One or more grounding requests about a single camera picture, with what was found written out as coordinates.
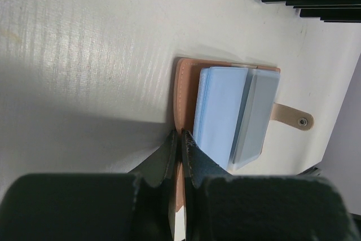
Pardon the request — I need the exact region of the tan leather card holder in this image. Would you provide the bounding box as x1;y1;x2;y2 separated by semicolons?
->
172;57;315;213

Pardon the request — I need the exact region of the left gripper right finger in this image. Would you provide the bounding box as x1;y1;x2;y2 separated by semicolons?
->
181;130;360;240

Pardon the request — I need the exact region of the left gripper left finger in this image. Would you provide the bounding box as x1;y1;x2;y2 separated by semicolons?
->
1;131;178;240

